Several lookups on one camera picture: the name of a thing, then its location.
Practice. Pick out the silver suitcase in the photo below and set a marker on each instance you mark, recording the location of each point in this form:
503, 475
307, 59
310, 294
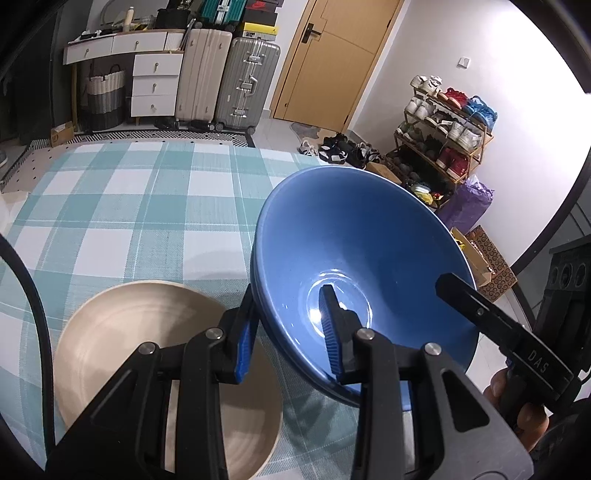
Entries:
244, 87

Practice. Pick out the cream plate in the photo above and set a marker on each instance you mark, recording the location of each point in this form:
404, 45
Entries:
129, 323

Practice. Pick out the dark shoe box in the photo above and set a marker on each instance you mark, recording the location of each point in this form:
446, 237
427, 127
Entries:
261, 16

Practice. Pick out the wooden door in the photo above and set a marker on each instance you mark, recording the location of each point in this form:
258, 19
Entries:
332, 64

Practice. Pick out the purple bag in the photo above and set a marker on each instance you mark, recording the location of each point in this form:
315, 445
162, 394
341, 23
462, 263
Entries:
466, 205

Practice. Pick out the yellow black box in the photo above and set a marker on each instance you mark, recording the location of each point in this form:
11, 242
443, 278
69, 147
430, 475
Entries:
261, 31

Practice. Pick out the teal suitcase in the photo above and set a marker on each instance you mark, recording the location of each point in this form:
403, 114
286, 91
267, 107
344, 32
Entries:
221, 14

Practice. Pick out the patterned cardboard box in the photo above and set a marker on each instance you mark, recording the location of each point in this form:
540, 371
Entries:
494, 267

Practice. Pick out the patterned rug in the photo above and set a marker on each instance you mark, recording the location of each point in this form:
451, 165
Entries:
161, 137

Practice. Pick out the black bag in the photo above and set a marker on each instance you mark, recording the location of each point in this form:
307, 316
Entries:
178, 3

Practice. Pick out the white desk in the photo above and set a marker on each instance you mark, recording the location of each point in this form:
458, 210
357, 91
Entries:
115, 46

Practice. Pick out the person's right hand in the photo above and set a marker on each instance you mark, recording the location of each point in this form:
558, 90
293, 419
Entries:
531, 427

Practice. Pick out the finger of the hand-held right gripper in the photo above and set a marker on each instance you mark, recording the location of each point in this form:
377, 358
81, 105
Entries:
475, 309

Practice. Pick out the woven laundry basket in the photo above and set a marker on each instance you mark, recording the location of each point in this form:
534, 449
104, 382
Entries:
106, 99

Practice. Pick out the white bottle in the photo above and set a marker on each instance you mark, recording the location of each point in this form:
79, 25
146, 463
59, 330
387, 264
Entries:
129, 16

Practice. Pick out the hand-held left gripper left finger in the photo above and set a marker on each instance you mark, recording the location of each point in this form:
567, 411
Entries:
247, 341

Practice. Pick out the dark sandals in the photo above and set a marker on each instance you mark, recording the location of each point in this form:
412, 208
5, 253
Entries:
341, 150

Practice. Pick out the grey door mat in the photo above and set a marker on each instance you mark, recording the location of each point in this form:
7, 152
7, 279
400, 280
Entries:
304, 130

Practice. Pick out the white drawer cabinet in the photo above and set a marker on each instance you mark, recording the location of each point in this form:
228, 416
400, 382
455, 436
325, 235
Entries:
154, 85

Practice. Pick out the black storage box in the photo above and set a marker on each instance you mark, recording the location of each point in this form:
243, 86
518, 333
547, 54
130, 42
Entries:
173, 18

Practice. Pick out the beige suitcase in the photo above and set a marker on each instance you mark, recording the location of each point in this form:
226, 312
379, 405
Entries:
201, 78

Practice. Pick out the oval grey mirror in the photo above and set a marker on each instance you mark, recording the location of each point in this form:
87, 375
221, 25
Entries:
111, 11

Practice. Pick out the small cardboard box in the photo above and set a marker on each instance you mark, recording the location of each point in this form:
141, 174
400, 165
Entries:
61, 135

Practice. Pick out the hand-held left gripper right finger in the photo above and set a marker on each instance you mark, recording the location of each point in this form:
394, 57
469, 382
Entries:
332, 337

